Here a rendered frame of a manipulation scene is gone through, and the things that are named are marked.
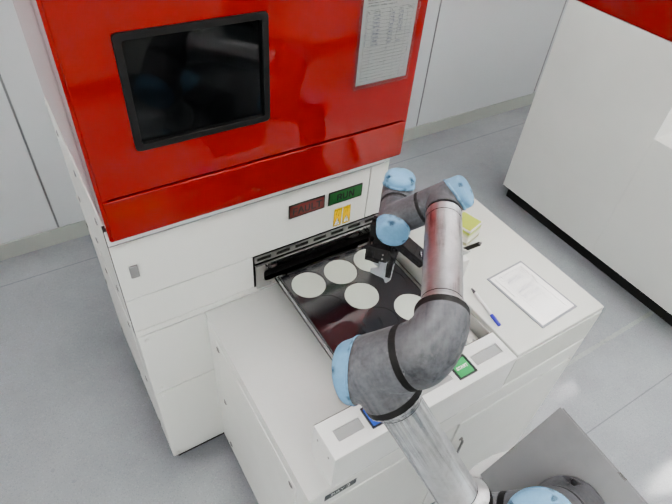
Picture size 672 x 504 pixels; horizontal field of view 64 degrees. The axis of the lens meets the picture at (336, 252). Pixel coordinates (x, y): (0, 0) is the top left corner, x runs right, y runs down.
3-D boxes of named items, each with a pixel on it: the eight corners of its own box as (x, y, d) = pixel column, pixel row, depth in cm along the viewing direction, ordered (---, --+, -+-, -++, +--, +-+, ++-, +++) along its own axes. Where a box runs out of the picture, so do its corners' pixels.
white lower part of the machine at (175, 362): (123, 337, 248) (76, 198, 191) (281, 277, 282) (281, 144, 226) (176, 467, 207) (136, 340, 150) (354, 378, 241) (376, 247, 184)
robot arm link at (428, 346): (456, 349, 78) (455, 158, 113) (391, 366, 84) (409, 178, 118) (490, 390, 84) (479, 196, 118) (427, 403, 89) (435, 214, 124)
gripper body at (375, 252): (370, 243, 148) (375, 209, 139) (401, 251, 146) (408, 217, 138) (363, 262, 142) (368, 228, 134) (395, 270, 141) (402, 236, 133)
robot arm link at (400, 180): (382, 183, 122) (385, 162, 128) (376, 219, 130) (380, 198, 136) (416, 188, 121) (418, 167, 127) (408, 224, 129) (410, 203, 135)
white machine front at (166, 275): (134, 332, 152) (100, 226, 124) (371, 242, 185) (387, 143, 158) (137, 340, 150) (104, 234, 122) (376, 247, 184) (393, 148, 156)
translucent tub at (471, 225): (445, 236, 168) (449, 220, 164) (458, 226, 172) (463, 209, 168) (465, 248, 165) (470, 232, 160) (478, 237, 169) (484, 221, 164)
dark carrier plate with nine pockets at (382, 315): (280, 278, 160) (280, 277, 160) (374, 242, 175) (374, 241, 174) (340, 363, 140) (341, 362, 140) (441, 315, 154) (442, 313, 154)
